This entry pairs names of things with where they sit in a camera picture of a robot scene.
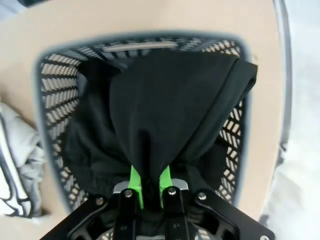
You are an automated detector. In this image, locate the white garment with black stripes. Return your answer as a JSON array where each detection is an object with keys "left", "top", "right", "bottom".
[{"left": 0, "top": 101, "right": 38, "bottom": 217}]

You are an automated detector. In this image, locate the grey plastic lattice basket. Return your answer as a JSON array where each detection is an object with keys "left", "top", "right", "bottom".
[{"left": 32, "top": 31, "right": 253, "bottom": 218}]

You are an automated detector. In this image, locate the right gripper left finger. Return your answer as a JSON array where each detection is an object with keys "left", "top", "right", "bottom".
[{"left": 116, "top": 164, "right": 145, "bottom": 240}]

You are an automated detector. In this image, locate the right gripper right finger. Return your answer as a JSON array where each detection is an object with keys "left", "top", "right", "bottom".
[{"left": 159, "top": 166, "right": 187, "bottom": 240}]

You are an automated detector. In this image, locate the grey t-shirt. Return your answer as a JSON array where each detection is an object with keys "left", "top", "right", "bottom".
[{"left": 14, "top": 124, "right": 48, "bottom": 220}]

